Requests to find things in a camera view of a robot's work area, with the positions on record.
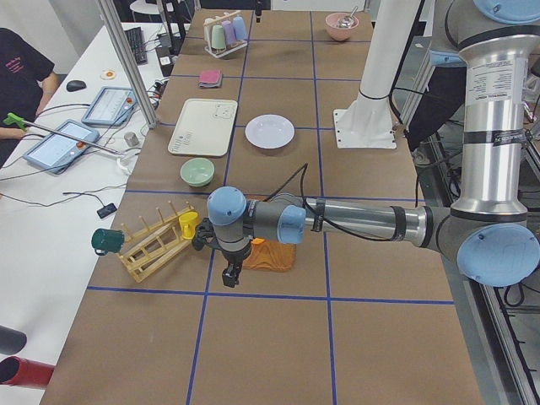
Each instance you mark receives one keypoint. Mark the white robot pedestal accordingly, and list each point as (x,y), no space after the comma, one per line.
(367,123)

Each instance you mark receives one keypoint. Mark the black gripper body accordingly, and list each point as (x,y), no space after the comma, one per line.
(233,259)

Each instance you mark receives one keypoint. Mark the brown wooden tray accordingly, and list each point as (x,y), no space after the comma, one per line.
(270,255)

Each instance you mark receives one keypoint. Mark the near teach pendant tablet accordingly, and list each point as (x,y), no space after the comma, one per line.
(55,153)

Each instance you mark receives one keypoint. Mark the black keyboard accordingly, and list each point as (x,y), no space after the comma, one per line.
(136,43)

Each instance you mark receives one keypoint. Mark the black computer mouse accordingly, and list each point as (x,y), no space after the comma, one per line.
(75,85)

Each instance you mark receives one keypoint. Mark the metal spoon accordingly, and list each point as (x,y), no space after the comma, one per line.
(347,21)

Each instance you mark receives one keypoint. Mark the teach pendant tablet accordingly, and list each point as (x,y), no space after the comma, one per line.
(55,153)
(110,108)

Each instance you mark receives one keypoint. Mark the dark green mug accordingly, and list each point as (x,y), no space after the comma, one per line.
(105,241)

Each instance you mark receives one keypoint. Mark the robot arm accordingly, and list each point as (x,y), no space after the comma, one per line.
(484,231)

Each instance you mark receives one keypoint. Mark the green tipped grabber stick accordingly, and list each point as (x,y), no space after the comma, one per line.
(22,124)

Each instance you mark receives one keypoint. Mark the yellow mug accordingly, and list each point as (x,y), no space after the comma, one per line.
(188,222)

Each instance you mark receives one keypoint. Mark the blue cup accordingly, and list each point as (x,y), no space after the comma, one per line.
(239,27)

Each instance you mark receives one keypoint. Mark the wooden dish rack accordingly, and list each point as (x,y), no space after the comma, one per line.
(147,250)

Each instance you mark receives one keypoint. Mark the green bowl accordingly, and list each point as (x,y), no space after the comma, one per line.
(197,172)

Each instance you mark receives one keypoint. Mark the person in black shirt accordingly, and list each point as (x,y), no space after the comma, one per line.
(28,80)

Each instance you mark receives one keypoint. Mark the green cup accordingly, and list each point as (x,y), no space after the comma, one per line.
(217,38)

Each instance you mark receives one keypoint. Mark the far teach pendant tablet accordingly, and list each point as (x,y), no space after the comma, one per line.
(110,108)

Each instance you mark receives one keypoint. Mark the white round plate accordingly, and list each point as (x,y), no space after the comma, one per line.
(269,131)

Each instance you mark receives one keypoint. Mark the pink and grey cloths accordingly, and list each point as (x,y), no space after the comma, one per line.
(209,79)

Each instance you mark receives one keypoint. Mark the small black device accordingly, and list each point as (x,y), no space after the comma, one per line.
(106,210)

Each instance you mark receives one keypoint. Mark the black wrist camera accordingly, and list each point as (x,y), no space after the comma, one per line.
(231,274)

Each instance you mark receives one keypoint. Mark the black cylinder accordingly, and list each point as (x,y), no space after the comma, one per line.
(11,341)

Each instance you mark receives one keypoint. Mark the small grey metal cylinder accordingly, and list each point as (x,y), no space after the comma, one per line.
(131,139)

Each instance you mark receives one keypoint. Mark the cream bear tray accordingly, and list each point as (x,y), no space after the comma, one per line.
(204,128)

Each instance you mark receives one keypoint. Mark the aluminium frame post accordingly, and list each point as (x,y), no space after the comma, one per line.
(119,41)

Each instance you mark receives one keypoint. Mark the pink bowl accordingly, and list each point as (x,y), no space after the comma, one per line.
(336,33)

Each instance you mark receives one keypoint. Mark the purple cup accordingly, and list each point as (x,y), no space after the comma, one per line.
(229,32)

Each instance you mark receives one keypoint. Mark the red cylinder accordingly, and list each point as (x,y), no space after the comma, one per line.
(16,371)

